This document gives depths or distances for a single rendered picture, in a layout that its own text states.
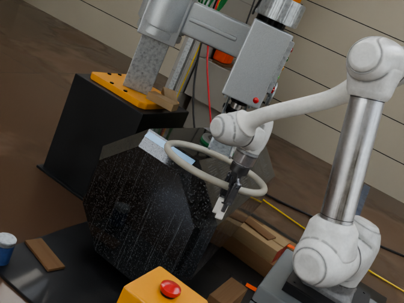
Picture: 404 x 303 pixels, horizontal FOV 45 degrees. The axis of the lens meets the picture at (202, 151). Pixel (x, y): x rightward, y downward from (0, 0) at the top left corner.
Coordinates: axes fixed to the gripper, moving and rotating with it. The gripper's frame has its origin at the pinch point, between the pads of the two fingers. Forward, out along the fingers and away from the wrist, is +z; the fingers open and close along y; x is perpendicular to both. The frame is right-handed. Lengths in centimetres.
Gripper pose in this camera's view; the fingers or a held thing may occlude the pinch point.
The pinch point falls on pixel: (220, 208)
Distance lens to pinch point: 195.5
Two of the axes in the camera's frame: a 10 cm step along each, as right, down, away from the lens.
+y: -1.7, -3.1, 9.4
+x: -9.0, -3.4, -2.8
